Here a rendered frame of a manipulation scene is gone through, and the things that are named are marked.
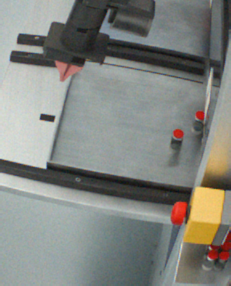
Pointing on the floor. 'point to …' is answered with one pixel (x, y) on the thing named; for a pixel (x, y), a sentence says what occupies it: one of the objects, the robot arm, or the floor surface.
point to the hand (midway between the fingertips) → (63, 75)
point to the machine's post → (211, 157)
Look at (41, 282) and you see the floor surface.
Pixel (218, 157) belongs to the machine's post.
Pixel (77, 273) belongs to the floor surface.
